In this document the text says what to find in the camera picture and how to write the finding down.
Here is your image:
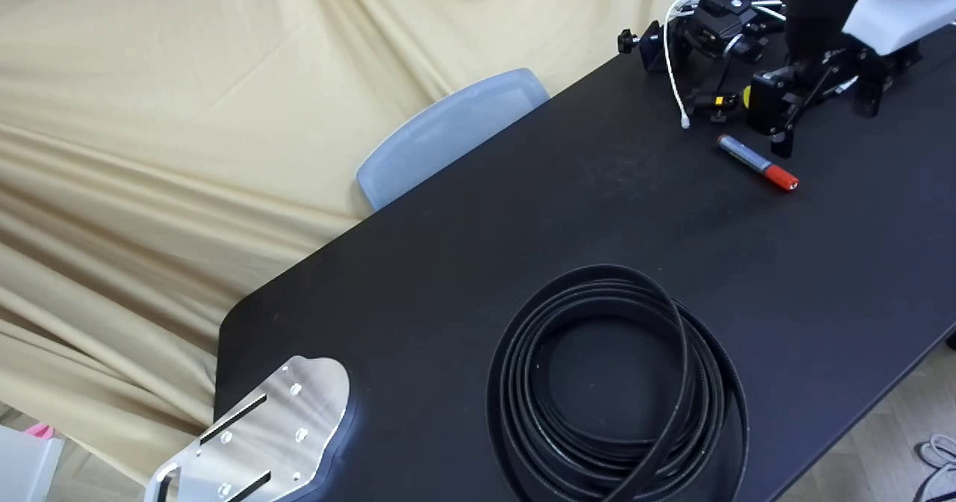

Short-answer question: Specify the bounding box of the beige cloth backdrop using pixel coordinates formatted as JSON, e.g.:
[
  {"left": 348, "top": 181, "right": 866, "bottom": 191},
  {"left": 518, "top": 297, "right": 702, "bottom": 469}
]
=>
[{"left": 0, "top": 0, "right": 707, "bottom": 488}]

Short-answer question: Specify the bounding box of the grey pen with red cap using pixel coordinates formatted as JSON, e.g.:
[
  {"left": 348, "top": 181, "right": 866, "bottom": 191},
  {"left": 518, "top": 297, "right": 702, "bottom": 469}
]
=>
[{"left": 717, "top": 134, "right": 800, "bottom": 192}]

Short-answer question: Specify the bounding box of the silver metal plate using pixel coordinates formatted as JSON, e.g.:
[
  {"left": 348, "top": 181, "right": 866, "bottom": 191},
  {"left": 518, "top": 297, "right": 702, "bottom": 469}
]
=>
[{"left": 144, "top": 356, "right": 352, "bottom": 502}]

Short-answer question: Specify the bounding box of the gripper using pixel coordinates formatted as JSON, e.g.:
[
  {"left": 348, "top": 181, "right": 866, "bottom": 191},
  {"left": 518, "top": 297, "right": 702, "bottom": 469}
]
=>
[{"left": 749, "top": 0, "right": 921, "bottom": 159}]

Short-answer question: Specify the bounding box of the coil of black cable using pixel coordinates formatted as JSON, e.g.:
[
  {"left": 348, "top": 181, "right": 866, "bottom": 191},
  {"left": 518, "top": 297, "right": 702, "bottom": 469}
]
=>
[{"left": 487, "top": 264, "right": 750, "bottom": 502}]

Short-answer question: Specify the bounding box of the grey cable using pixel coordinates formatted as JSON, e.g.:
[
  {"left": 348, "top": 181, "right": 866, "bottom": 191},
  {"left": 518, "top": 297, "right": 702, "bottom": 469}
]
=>
[{"left": 913, "top": 433, "right": 956, "bottom": 502}]

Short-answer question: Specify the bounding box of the white cable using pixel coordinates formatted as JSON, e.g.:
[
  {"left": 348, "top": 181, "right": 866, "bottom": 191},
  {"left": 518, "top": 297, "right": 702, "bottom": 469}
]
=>
[{"left": 663, "top": 0, "right": 786, "bottom": 129}]

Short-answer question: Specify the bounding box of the white box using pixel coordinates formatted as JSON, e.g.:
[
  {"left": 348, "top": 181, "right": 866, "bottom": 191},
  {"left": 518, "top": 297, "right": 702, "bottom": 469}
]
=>
[{"left": 0, "top": 425, "right": 65, "bottom": 502}]

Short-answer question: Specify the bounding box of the white sheet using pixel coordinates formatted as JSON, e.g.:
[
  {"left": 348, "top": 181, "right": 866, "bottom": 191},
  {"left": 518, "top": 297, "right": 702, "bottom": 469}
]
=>
[{"left": 842, "top": 0, "right": 956, "bottom": 57}]

